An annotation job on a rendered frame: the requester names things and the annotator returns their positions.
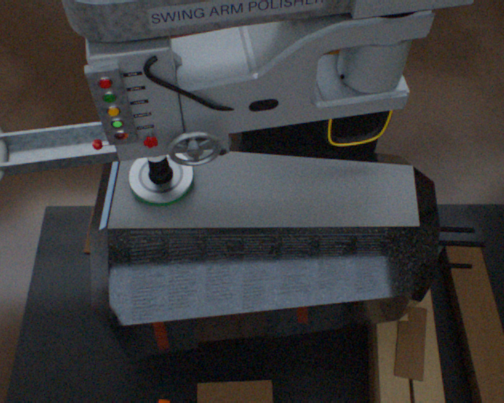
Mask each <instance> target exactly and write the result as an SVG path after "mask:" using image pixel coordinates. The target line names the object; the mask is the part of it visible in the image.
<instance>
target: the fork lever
mask: <svg viewBox="0 0 504 403"><path fill-rule="evenodd" d="M96 139H100V140H102V141H103V142H104V141H107V140H106V135H105V132H104V129H103V127H102V123H101V122H93V123H86V124H80V125H72V126H59V127H52V128H45V129H37V130H24V131H18V132H9V133H3V134H0V140H3V141H5V142H6V144H7V149H8V161H7V162H3V163H0V170H2V171H4V172H5V174H4V176H8V175H14V174H27V173H34V172H40V171H47V170H59V169H66V168H73V167H80V166H86V165H92V164H99V163H106V162H118V161H121V160H120V159H119V158H118V154H117V151H116V148H115V145H113V146H103V147H102V148H101V150H96V149H94V148H93V147H92V141H93V140H96ZM225 154H226V148H225V147H221V151H220V153H219V156H222V155H225Z"/></svg>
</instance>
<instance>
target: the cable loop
mask: <svg viewBox="0 0 504 403"><path fill-rule="evenodd" d="M393 112H394V110H387V111H383V113H382V118H381V120H380V122H379V123H378V126H377V127H376V128H375V129H374V130H372V131H371V132H368V133H366V134H363V135H359V136H355V137H348V138H336V137H333V134H332V124H333V119H328V120H324V128H323V133H324V138H325V140H326V141H327V142H328V143H329V144H331V145H332V146H350V145H357V144H362V143H365V142H371V141H373V140H375V139H377V138H379V137H380V136H381V135H382V133H383V132H384V130H386V128H387V127H388V125H389V123H390V120H391V117H392V114H393Z"/></svg>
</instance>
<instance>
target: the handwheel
mask: <svg viewBox="0 0 504 403"><path fill-rule="evenodd" d="M197 138H206V140H205V141H203V142H198V139H197ZM186 139H189V143H187V145H185V144H180V142H182V141H185V140H186ZM211 143H214V144H215V148H214V152H213V153H212V154H210V155H209V156H206V157H204V158H201V159H199V156H201V155H202V153H203V150H202V148H203V147H205V146H208V145H209V144H211ZM175 148H176V149H181V150H185V151H187V155H188V156H189V157H192V158H194V160H186V159H182V158H179V157H178V156H177V155H176V154H175V152H174V150H175ZM220 151H221V142H220V141H219V139H218V138H217V137H216V136H214V135H213V134H211V133H210V132H206V131H202V130H195V131H189V132H185V133H183V134H182V135H180V136H178V137H176V138H175V139H174V140H173V141H172V142H171V143H170V144H169V146H168V155H169V157H170V159H171V160H172V161H173V162H177V163H178V164H180V165H183V166H189V167H193V166H199V165H202V164H205V163H208V162H211V161H212V160H214V159H215V158H216V157H217V156H218V155H219V153H220Z"/></svg>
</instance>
